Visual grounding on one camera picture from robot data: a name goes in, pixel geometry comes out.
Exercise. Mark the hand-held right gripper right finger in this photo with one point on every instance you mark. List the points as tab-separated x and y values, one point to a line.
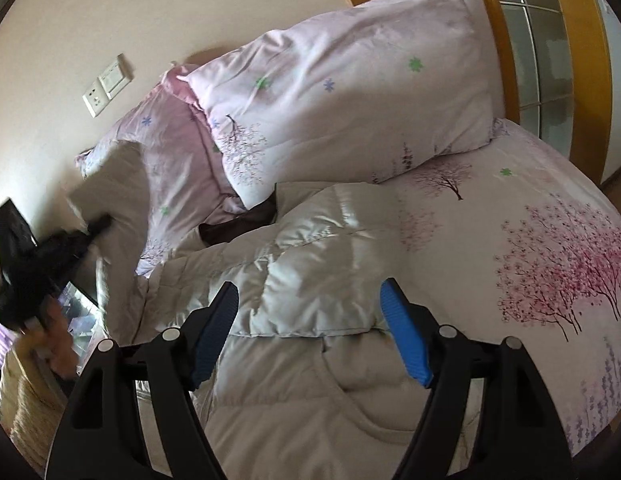
405	330

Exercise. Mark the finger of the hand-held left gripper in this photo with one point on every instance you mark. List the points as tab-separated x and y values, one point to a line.
98	225

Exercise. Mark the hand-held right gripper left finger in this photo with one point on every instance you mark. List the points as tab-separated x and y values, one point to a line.
210	332

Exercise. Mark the grey duvet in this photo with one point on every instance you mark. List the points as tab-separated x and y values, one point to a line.
300	270

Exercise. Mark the person's left hand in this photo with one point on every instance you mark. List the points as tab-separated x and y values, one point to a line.
53	345

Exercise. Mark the dark glass-top nightstand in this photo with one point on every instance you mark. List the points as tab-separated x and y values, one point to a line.
83	330

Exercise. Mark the pink floral pillow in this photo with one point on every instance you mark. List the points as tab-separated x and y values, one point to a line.
180	160
350	90

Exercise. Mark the woven wicker basket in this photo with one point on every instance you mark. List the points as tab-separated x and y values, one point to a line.
25	405

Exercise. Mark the pink floral bed sheet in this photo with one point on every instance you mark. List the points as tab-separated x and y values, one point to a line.
530	220

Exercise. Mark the white wall socket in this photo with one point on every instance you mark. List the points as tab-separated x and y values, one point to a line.
96	98

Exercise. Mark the white wall switch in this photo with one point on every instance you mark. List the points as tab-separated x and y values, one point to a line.
113	75

